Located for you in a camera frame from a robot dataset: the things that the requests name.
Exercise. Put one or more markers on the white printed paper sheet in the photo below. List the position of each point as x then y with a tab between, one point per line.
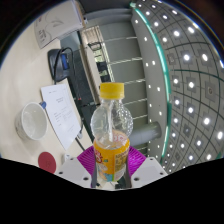
61	113

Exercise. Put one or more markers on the group of ceiling lights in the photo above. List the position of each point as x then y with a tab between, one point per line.
191	85

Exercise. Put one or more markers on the flat round red coaster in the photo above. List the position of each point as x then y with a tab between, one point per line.
47	162

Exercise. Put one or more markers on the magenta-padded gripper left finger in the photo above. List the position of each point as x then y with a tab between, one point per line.
75	170

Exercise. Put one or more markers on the white cardboard box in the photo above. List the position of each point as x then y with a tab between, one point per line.
58	21

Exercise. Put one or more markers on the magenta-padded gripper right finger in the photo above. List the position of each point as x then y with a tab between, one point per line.
148	170

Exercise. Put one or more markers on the white patterned paper cup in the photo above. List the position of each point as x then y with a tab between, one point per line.
31	121

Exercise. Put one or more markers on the clear yellow-capped drink bottle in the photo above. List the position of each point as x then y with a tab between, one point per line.
111	133

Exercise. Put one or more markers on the white remote control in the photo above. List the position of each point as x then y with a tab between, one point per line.
66	157

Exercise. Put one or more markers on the long curved conference desk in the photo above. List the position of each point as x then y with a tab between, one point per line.
81	86

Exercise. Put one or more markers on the black desk phone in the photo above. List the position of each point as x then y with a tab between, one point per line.
60	65

